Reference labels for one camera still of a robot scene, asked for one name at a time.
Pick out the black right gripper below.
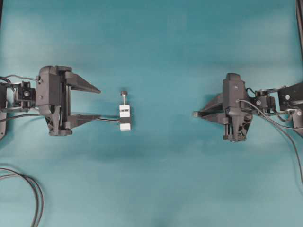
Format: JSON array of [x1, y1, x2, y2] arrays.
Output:
[[192, 73, 251, 141]]

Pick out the grey left wrist camera cable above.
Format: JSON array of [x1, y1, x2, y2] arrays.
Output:
[[0, 74, 43, 83]]

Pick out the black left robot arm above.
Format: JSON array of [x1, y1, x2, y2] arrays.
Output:
[[0, 66, 100, 138]]

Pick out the white vise clamp with screw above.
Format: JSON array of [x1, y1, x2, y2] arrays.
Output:
[[119, 91, 131, 131]]

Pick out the black looped cables on table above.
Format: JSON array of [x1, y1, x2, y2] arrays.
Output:
[[0, 167, 45, 227]]

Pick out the grey right wrist camera cable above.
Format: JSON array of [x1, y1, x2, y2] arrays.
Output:
[[238, 99, 303, 185]]

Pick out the black female USB connector cable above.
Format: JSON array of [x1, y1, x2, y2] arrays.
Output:
[[0, 112, 130, 125]]

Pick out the black frame post right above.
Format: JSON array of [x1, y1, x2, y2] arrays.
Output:
[[295, 0, 303, 60]]

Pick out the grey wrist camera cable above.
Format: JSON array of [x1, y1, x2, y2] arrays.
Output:
[[0, 74, 43, 83], [238, 99, 303, 185]]

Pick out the black frame post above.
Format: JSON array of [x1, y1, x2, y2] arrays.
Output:
[[0, 0, 3, 28], [295, 0, 303, 60]]

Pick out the black frame post left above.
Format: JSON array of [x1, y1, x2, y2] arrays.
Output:
[[0, 0, 3, 28]]

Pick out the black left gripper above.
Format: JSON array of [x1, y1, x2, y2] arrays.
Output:
[[35, 66, 101, 136]]

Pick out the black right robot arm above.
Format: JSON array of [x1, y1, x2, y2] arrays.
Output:
[[193, 73, 303, 142]]

